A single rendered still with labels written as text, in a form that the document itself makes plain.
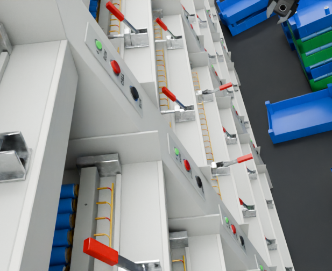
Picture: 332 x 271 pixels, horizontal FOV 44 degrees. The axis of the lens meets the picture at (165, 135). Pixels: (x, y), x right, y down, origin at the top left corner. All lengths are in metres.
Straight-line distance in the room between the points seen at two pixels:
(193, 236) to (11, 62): 0.39
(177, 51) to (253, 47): 1.47
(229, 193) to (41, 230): 0.69
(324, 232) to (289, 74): 0.89
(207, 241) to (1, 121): 0.41
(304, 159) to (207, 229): 1.22
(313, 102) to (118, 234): 1.66
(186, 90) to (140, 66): 0.25
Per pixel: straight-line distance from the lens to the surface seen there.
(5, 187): 0.29
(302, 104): 2.03
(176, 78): 0.94
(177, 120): 0.83
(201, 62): 1.28
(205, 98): 1.15
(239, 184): 1.18
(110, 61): 0.48
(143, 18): 0.80
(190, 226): 0.63
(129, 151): 0.50
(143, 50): 0.71
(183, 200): 0.59
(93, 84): 0.44
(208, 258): 0.64
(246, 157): 0.95
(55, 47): 0.40
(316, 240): 1.63
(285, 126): 1.97
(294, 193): 1.75
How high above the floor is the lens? 1.44
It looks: 40 degrees down
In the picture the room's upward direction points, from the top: 36 degrees counter-clockwise
